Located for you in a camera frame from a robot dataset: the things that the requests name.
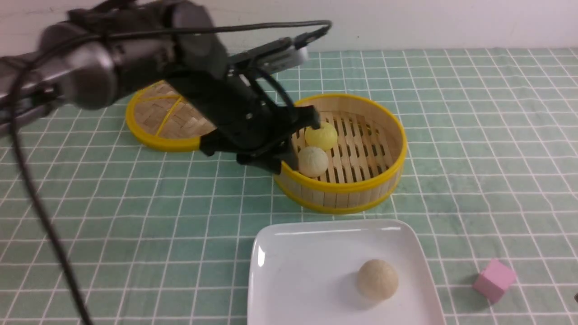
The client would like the white square plate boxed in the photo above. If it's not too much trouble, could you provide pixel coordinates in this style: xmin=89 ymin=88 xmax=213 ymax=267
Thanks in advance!
xmin=247 ymin=219 xmax=446 ymax=325

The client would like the green checkered tablecloth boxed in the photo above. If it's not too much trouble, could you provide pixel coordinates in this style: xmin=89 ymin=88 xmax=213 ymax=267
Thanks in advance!
xmin=21 ymin=49 xmax=578 ymax=325

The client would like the yellow bamboo steamer basket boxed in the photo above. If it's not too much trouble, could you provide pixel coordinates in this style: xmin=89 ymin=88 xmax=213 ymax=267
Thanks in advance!
xmin=273 ymin=94 xmax=407 ymax=214

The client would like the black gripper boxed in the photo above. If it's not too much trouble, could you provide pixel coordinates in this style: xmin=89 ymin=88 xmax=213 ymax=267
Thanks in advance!
xmin=165 ymin=68 xmax=321 ymax=175

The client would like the yellow bamboo steamer lid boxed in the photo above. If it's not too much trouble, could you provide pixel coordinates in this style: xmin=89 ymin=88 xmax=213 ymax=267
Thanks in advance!
xmin=125 ymin=81 xmax=215 ymax=152

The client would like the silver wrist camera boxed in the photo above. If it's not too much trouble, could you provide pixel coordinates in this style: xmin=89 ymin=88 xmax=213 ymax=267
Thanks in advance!
xmin=229 ymin=37 xmax=309 ymax=76

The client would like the yellow steamed bun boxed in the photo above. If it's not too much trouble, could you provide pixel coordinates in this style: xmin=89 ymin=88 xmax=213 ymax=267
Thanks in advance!
xmin=305 ymin=122 xmax=338 ymax=151

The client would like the black cable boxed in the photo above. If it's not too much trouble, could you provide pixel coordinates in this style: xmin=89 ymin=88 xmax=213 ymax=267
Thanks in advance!
xmin=9 ymin=19 xmax=333 ymax=325

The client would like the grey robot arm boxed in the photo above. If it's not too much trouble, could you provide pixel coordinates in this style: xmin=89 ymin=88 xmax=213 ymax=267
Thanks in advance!
xmin=1 ymin=0 xmax=332 ymax=174

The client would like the pale beige steamed bun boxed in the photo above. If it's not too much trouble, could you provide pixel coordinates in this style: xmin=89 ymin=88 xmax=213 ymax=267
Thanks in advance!
xmin=297 ymin=146 xmax=329 ymax=178

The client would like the pink cube block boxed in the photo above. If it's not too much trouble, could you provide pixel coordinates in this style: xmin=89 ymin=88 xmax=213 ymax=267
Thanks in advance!
xmin=472 ymin=259 xmax=517 ymax=304

